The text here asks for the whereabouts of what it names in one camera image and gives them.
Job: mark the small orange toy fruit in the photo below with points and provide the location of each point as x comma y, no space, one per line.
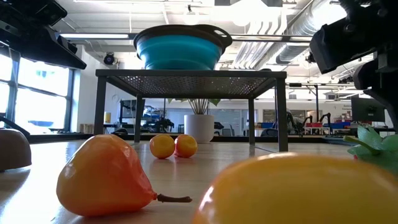
161,146
186,145

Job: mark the orange toy pear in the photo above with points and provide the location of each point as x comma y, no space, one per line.
102,174
295,193

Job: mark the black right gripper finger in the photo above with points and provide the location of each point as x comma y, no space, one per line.
382,84

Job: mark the grey perforated metal shelf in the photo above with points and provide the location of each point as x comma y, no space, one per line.
191,74

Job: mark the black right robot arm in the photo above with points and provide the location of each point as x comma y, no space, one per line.
373,6

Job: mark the brown toy kiwi half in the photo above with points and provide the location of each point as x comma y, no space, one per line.
14,149

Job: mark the blue collapsible colander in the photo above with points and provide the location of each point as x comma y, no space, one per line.
180,51

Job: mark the green plant in white pot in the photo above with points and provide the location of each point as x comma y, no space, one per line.
199,129

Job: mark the black computer monitor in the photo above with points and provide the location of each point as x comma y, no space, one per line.
363,110

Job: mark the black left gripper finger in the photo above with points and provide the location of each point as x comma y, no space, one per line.
49,51
69,43

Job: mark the person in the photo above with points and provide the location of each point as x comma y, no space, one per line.
292,123

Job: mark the red toy strawberry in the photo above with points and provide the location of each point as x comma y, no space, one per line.
370,140

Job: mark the yellow background container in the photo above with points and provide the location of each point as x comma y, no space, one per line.
107,117

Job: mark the black ceiling spotlight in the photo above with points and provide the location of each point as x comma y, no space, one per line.
109,59
310,58

